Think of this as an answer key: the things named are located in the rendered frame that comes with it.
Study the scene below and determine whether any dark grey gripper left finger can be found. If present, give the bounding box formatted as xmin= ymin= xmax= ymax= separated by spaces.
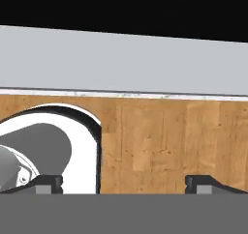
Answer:
xmin=0 ymin=174 xmax=64 ymax=195

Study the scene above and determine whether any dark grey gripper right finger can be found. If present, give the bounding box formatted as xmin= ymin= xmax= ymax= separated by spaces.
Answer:
xmin=184 ymin=174 xmax=248 ymax=195

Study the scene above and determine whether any white and black round object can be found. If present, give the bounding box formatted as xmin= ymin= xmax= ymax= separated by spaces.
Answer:
xmin=0 ymin=102 xmax=103 ymax=195

